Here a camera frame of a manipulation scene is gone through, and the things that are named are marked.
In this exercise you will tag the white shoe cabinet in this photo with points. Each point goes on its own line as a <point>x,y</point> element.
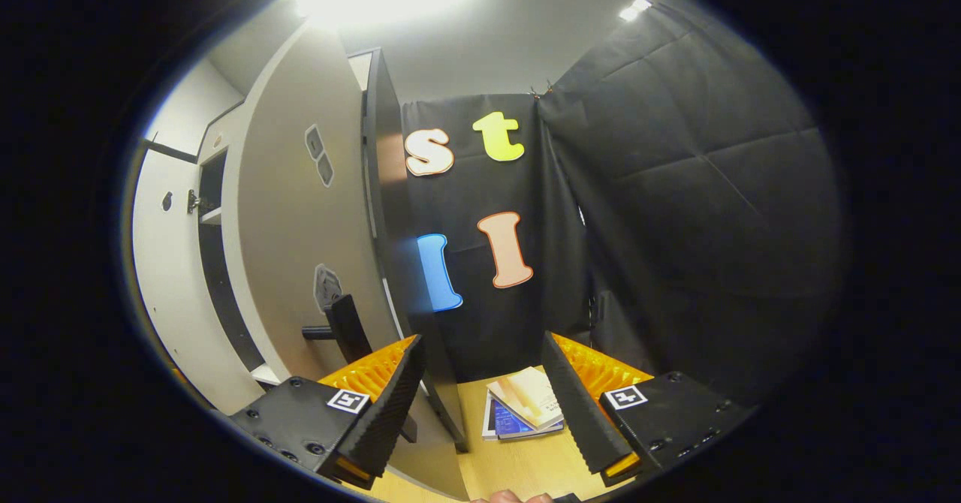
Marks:
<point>390,188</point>

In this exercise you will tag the small ceiling light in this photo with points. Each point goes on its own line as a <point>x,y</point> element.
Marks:
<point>634,9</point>

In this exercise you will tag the blue book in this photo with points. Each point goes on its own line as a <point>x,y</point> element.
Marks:
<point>510,420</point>

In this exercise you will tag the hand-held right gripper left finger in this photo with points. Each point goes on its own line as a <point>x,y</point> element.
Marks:
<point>379,413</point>

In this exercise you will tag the white book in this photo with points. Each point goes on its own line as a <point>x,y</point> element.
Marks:
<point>488,420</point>

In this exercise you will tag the black backdrop cloth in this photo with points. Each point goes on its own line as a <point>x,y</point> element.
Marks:
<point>676,225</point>

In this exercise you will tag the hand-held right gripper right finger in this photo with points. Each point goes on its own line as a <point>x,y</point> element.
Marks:
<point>578,413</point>

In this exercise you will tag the tan book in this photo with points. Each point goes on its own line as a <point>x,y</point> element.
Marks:
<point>529,394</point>

